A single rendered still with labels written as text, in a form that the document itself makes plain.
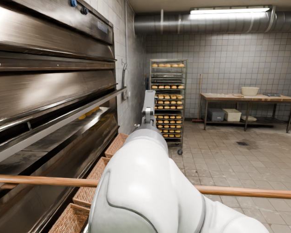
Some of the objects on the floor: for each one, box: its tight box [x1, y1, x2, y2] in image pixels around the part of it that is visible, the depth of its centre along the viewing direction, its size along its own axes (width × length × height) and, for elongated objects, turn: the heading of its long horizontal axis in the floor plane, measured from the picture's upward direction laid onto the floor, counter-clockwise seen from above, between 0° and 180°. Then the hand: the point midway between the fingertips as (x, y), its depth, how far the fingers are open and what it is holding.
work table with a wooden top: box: [200, 93, 291, 133], centre depth 497 cm, size 220×80×90 cm, turn 84°
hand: (151, 119), depth 56 cm, fingers open, 13 cm apart
